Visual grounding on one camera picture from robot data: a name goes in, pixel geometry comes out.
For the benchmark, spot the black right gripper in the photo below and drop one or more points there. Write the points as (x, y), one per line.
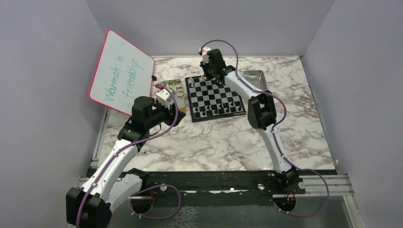
(204, 66)

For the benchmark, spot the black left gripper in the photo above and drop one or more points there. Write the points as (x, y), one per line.
(172, 110)

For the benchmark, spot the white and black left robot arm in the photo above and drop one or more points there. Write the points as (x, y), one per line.
(92, 204)

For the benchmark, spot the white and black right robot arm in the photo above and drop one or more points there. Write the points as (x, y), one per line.
(261, 112)

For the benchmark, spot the black and white chessboard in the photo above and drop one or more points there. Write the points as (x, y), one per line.
(211, 93)

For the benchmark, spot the silver metal tin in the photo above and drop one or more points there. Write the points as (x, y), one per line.
(255, 79)

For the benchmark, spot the pink framed whiteboard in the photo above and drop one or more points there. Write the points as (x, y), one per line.
(122, 74)

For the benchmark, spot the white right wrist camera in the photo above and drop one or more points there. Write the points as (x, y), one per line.
(204, 53)

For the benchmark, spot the right aluminium extrusion rail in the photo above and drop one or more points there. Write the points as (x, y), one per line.
(336, 185)

